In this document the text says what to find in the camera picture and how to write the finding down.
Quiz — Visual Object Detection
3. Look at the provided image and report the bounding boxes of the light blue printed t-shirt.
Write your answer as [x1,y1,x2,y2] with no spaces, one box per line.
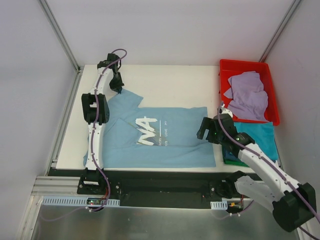
[83,89,216,169]

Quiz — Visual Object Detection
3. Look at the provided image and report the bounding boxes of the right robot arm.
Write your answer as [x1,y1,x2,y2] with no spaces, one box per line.
[197,113,320,232]

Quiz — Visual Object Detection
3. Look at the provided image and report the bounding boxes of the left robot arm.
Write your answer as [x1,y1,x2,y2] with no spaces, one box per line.
[77,51,124,195]

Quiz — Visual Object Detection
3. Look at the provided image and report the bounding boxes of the dark blue folded t-shirt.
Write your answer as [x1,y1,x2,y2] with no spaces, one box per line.
[222,148,239,162]

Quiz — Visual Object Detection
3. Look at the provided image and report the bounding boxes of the green folded t-shirt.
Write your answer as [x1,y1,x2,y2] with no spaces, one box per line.
[223,159,249,168]

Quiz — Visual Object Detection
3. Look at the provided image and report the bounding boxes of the teal folded t-shirt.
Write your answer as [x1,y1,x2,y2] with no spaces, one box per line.
[234,122,278,162]

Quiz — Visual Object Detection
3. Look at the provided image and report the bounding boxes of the lavender t-shirt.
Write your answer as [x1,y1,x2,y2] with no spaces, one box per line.
[223,71,268,122]

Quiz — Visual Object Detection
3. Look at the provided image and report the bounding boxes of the red plastic bin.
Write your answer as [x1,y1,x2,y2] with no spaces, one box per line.
[219,59,280,126]

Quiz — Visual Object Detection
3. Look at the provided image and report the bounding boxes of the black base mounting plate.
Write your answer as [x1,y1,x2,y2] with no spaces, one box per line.
[48,167,251,208]

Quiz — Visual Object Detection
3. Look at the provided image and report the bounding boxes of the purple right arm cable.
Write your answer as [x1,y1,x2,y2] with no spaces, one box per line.
[216,101,320,240]

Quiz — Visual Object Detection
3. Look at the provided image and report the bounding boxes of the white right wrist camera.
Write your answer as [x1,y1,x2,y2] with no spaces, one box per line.
[218,101,233,118]

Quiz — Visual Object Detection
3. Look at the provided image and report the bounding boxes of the right white cable duct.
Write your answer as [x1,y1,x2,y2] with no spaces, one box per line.
[210,200,243,210]

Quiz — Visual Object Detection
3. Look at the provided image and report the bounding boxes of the white cable duct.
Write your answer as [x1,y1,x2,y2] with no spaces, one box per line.
[210,200,243,210]
[42,196,120,208]

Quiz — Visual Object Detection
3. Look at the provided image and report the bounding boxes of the left aluminium frame post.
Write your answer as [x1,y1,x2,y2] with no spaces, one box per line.
[37,0,81,73]

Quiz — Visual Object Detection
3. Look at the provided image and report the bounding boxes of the aluminium frame post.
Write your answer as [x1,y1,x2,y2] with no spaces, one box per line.
[258,0,304,63]
[37,0,81,73]

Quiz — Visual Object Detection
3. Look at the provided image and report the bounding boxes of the right aluminium frame post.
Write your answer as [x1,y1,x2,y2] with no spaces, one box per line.
[258,0,304,63]

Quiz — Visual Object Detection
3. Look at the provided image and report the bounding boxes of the left white cable duct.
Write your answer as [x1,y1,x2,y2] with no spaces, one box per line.
[42,196,120,208]

